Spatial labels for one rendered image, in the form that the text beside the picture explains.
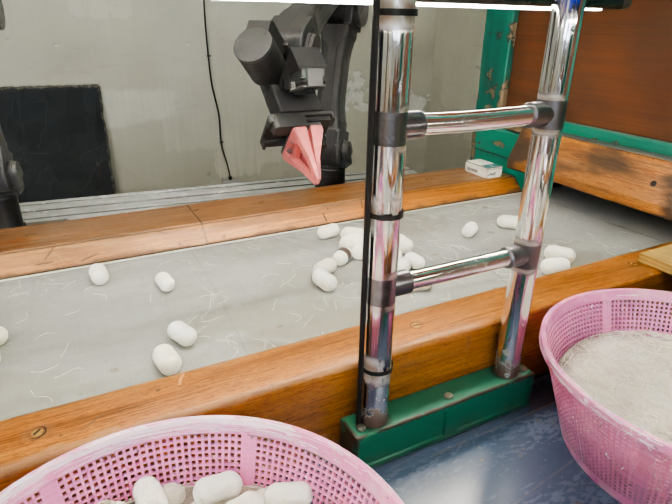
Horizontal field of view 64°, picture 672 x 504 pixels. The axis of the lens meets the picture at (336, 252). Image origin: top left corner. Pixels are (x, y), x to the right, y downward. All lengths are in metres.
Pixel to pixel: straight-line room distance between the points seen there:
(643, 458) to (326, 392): 0.24
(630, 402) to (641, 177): 0.39
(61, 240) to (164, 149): 1.94
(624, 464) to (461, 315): 0.18
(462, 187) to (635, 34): 0.33
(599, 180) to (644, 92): 0.14
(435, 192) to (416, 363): 0.48
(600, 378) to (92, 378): 0.45
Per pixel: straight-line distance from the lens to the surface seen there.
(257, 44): 0.80
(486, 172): 1.01
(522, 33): 1.07
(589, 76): 0.97
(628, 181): 0.86
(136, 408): 0.43
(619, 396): 0.55
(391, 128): 0.36
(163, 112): 2.64
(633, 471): 0.48
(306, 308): 0.58
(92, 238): 0.75
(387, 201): 0.37
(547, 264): 0.70
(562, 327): 0.59
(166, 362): 0.49
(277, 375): 0.44
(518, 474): 0.52
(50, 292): 0.68
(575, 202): 1.03
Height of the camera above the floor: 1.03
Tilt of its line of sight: 23 degrees down
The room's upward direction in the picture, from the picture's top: 1 degrees clockwise
